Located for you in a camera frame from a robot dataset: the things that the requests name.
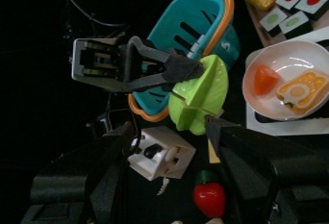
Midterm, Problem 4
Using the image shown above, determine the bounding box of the teal basket with orange rim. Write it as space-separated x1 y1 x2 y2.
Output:
127 0 242 124

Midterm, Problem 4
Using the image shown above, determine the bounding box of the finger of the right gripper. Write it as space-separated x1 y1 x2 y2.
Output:
124 36 206 75
122 69 203 91

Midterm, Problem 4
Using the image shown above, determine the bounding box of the small white toy key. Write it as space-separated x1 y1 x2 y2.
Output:
155 176 172 197

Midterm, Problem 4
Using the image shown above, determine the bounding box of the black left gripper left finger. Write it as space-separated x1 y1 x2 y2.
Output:
19 121 139 224

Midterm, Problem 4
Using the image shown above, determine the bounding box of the orange toy fruit wedge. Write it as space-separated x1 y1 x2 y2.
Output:
253 63 282 97

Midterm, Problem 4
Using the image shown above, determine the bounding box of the black cable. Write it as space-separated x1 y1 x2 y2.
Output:
51 0 128 29

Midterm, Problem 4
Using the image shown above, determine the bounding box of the tan wooden block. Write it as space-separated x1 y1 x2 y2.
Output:
207 137 222 165

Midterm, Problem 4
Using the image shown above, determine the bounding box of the toy toast with egg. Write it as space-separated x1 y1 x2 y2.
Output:
275 69 329 114

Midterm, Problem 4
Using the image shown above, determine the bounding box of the white toy cube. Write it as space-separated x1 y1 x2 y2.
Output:
126 125 198 182

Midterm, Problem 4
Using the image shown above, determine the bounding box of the red toy pepper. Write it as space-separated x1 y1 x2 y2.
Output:
191 169 227 219

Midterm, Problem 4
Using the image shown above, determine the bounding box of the white bowl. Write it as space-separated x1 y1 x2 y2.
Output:
242 39 329 122

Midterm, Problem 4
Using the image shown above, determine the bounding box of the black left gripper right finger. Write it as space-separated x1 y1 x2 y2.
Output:
205 114 329 224

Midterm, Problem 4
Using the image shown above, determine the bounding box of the toy sushi with green dot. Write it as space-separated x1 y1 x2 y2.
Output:
258 6 290 37
278 10 314 40

